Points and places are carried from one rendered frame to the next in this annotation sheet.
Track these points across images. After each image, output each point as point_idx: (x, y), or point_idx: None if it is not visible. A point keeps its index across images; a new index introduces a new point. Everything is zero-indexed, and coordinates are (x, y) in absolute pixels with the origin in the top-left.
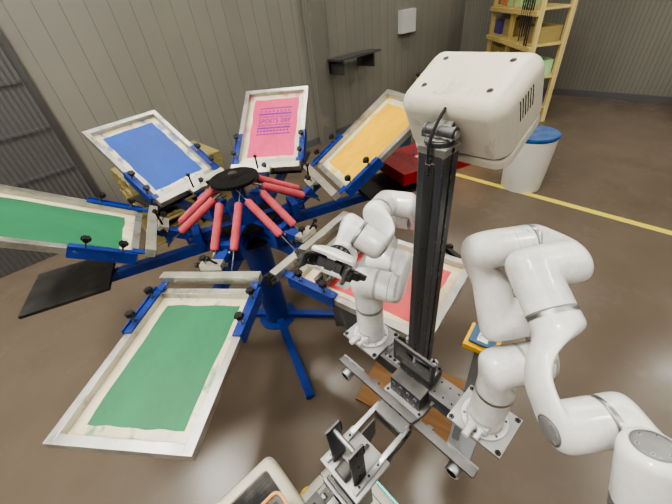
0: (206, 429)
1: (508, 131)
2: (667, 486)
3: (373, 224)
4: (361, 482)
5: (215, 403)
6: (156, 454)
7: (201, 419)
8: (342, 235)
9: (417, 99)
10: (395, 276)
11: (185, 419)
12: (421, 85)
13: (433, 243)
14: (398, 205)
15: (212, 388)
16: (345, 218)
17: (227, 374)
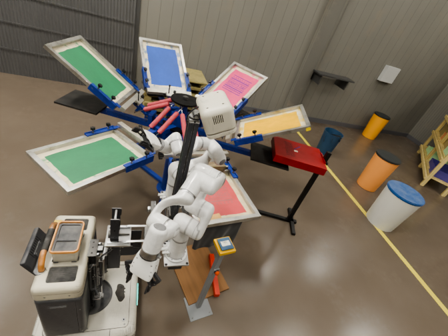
0: (81, 189)
1: (207, 124)
2: (149, 233)
3: None
4: (113, 241)
5: (93, 183)
6: (57, 183)
7: (82, 183)
8: (168, 138)
9: (197, 99)
10: None
11: (77, 181)
12: (202, 96)
13: (182, 155)
14: (209, 146)
15: (97, 177)
16: (173, 133)
17: (107, 177)
